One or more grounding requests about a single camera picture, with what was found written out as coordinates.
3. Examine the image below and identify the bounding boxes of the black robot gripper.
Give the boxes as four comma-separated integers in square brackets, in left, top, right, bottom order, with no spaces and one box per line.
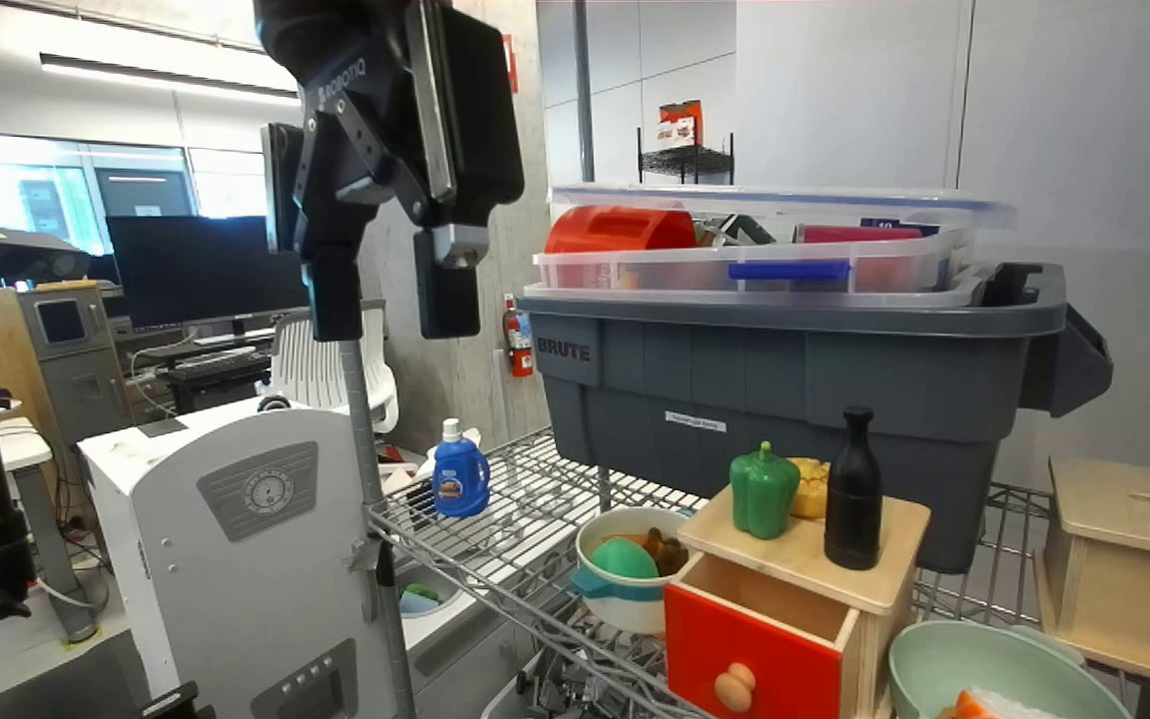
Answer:
[253,0,524,340]

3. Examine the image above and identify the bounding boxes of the black toy bottle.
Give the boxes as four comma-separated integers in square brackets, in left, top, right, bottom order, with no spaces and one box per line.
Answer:
[823,408,884,570]

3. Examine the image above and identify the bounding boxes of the blue detergent bottle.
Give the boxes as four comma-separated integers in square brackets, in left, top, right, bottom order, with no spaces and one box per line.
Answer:
[432,418,493,519]

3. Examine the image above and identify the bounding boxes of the white bowl teal rim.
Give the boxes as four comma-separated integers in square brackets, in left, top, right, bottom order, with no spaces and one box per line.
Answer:
[570,507,690,634]

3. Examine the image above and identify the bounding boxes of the mint green bowl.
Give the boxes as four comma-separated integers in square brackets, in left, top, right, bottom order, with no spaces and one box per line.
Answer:
[888,619,1129,719]

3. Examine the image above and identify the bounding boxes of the white office chair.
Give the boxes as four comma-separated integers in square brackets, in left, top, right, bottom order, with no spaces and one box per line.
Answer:
[263,300,400,436]

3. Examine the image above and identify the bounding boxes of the red fire extinguisher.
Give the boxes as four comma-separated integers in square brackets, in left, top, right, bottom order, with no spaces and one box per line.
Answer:
[504,296,537,380]

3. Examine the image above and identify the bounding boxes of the orange plastic container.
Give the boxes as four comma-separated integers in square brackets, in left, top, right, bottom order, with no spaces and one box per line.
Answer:
[548,202,695,253]

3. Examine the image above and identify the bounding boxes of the black computer monitor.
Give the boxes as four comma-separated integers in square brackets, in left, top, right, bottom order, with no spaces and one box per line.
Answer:
[112,214,308,329]

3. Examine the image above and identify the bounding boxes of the clear plastic lidded bin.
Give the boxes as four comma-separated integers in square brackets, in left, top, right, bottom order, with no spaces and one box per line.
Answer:
[537,184,1009,296]

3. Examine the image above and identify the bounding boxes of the grey Brute storage tote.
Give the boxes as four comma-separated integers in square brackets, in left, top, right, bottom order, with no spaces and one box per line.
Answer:
[524,265,1115,575]

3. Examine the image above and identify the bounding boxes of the white grey equipment cabinet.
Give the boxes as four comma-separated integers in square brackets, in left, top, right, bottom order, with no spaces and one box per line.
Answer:
[82,402,397,719]

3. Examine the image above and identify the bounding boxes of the teal toy ball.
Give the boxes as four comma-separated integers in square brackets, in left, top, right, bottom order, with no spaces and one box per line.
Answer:
[593,541,661,581]

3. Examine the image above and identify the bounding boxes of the brown toy food piece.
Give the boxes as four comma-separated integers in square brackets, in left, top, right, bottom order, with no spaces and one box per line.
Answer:
[645,529,689,575]

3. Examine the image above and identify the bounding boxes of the green toy bell pepper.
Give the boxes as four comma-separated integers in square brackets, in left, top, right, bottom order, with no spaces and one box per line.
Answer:
[730,441,799,541]

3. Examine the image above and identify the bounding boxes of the wooden box with red drawer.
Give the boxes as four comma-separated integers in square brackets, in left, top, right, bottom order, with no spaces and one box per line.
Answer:
[665,495,931,719]

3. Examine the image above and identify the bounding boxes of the toy salmon sushi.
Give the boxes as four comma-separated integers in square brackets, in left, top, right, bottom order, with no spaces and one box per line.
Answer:
[944,690,1025,719]

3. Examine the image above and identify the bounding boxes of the small wooden slot box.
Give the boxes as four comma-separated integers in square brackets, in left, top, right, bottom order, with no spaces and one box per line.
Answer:
[1033,461,1150,679]

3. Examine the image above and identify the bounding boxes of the metal wire shelf rack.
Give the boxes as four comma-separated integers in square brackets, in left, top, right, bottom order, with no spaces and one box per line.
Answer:
[372,430,1055,719]

